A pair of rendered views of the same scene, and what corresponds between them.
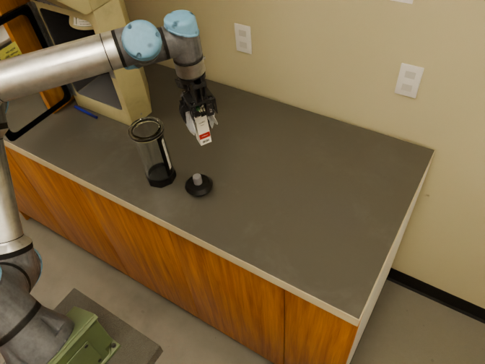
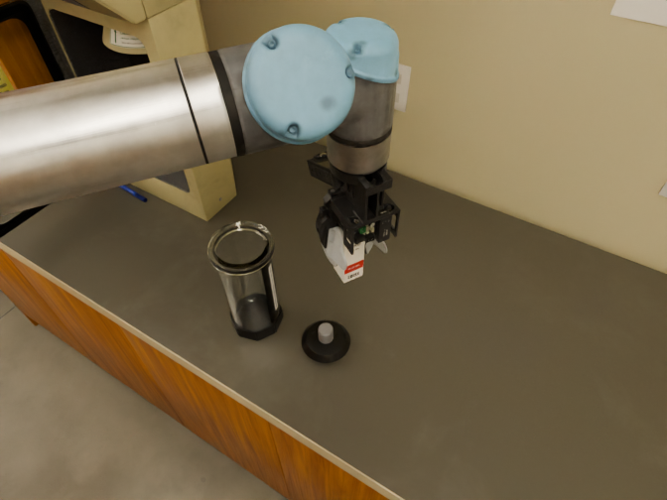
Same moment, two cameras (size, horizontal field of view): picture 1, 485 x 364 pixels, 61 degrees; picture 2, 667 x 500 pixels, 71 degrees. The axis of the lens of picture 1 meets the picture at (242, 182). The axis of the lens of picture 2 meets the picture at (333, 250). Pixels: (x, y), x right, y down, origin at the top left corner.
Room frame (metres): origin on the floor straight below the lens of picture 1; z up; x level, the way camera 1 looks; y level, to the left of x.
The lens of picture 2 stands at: (0.48, 0.17, 1.73)
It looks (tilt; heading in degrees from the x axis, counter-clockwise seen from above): 49 degrees down; 355
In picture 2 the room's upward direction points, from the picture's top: straight up
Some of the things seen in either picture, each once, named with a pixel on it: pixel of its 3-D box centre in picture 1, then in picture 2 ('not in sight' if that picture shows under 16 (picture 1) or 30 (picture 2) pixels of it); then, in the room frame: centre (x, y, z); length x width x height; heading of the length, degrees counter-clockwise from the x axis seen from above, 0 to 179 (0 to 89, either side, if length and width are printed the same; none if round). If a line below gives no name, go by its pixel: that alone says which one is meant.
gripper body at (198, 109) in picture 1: (196, 93); (359, 196); (0.92, 0.10, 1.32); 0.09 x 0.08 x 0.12; 22
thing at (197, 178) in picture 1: (198, 183); (326, 337); (0.92, 0.14, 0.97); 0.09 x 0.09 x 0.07
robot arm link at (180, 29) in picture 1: (182, 37); (357, 82); (0.92, 0.10, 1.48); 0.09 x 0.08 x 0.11; 105
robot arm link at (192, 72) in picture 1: (190, 65); (360, 142); (0.93, 0.10, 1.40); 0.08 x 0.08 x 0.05
